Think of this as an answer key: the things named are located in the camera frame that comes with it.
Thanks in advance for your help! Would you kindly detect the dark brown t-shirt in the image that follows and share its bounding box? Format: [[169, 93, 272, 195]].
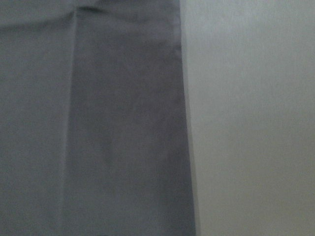
[[0, 0, 195, 236]]

